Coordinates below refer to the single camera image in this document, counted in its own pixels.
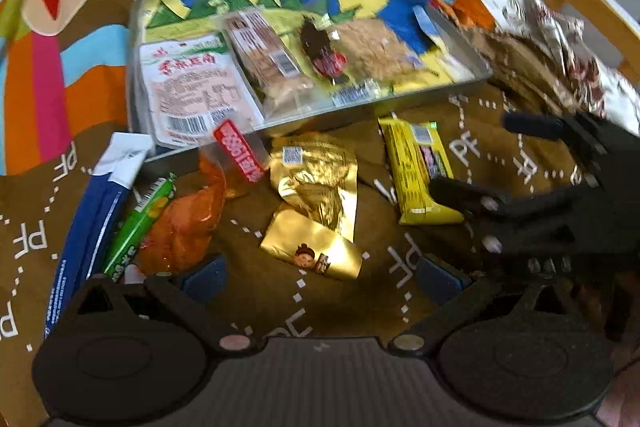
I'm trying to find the dark snack red round label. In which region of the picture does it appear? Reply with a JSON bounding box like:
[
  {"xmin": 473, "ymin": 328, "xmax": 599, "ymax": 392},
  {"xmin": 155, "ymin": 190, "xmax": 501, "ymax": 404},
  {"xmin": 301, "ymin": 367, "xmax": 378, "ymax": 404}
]
[{"xmin": 300, "ymin": 19, "xmax": 351, "ymax": 86}]

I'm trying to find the long blue snack packet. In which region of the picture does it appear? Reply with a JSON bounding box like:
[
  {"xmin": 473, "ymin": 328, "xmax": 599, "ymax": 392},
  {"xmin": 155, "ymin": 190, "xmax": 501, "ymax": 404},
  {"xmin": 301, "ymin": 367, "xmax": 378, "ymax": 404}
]
[{"xmin": 42, "ymin": 132, "xmax": 154, "ymax": 339}]

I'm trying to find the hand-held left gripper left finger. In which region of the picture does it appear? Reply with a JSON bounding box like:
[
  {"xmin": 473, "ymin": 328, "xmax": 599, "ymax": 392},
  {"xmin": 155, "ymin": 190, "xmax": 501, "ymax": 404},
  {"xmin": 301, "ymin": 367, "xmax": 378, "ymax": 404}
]
[{"xmin": 67, "ymin": 254, "xmax": 256, "ymax": 353}]

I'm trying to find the yellow snack bar packet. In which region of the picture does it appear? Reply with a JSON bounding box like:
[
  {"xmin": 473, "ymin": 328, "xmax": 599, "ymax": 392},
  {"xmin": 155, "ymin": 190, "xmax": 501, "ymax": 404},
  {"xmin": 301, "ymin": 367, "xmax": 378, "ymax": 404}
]
[{"xmin": 377, "ymin": 117, "xmax": 466, "ymax": 227}]

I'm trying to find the striped cartoon printed blanket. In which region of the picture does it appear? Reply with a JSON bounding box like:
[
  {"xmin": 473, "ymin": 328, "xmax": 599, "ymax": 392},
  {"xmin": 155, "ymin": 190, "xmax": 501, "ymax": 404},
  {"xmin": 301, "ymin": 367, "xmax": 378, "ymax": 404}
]
[{"xmin": 0, "ymin": 0, "xmax": 640, "ymax": 358}]

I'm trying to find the grey metal tray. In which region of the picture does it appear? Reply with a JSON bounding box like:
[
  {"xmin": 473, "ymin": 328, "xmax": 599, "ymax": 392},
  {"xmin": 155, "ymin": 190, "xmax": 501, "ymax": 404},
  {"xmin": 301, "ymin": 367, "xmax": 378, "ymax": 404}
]
[{"xmin": 125, "ymin": 0, "xmax": 494, "ymax": 164}]

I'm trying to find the small clear snack packet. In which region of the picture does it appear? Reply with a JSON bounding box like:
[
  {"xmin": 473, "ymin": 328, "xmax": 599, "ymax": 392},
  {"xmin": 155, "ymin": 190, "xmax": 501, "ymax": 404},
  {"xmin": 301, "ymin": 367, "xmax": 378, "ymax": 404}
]
[{"xmin": 330, "ymin": 79, "xmax": 379, "ymax": 108}]

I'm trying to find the orange snack packet red label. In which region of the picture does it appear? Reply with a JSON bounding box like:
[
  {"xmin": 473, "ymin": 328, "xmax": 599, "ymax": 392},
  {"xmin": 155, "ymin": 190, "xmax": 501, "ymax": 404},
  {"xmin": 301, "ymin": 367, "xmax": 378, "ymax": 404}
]
[{"xmin": 135, "ymin": 119, "xmax": 269, "ymax": 276}]

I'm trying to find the white green tofu packet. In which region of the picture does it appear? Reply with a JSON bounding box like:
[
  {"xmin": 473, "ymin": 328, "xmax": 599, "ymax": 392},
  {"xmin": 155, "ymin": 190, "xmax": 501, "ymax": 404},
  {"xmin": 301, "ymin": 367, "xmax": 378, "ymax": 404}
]
[{"xmin": 137, "ymin": 32, "xmax": 266, "ymax": 148}]

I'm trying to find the clear brown biscuit packet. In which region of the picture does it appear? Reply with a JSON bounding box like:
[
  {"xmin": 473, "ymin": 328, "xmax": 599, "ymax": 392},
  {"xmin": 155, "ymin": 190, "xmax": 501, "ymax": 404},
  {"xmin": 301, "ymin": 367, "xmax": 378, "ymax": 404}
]
[{"xmin": 222, "ymin": 9, "xmax": 314, "ymax": 114}]

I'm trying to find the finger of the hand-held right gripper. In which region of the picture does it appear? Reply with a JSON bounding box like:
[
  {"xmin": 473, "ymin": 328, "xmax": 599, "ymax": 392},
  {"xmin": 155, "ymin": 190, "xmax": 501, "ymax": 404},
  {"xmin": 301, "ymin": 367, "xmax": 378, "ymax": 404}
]
[
  {"xmin": 429, "ymin": 177, "xmax": 512, "ymax": 222},
  {"xmin": 501, "ymin": 111, "xmax": 583, "ymax": 145}
]

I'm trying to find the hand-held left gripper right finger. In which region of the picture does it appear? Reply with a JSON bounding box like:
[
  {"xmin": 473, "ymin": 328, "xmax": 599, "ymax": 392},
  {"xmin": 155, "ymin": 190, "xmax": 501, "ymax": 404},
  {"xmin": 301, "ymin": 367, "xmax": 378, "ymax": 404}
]
[{"xmin": 390, "ymin": 254, "xmax": 572, "ymax": 353}]

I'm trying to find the gold packet cartoon face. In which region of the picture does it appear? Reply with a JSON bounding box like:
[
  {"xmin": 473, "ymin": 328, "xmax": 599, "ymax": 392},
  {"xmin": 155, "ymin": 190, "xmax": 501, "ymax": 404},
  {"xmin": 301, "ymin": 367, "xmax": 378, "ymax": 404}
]
[{"xmin": 259, "ymin": 209, "xmax": 364, "ymax": 281}]

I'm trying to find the green sausage stick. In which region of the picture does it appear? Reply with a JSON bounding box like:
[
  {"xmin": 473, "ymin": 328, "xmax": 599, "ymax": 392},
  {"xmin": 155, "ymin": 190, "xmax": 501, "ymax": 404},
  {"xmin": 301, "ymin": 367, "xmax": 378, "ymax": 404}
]
[{"xmin": 102, "ymin": 173, "xmax": 179, "ymax": 284}]

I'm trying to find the rice crisp cake packet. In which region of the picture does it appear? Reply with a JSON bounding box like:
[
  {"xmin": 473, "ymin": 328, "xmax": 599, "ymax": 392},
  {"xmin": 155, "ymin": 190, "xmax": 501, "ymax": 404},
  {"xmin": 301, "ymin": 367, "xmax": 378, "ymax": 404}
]
[{"xmin": 327, "ymin": 17, "xmax": 426, "ymax": 80}]

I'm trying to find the gold snack packet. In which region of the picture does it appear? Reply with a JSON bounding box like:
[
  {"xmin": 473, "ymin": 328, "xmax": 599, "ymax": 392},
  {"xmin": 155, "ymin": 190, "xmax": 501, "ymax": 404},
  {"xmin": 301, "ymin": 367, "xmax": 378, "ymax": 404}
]
[{"xmin": 270, "ymin": 132, "xmax": 359, "ymax": 244}]

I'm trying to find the floral satin quilt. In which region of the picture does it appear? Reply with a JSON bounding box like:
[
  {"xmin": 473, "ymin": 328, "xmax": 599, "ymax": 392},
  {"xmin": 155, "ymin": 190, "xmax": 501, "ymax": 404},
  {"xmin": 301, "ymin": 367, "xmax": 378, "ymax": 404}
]
[{"xmin": 395, "ymin": 0, "xmax": 640, "ymax": 124}]

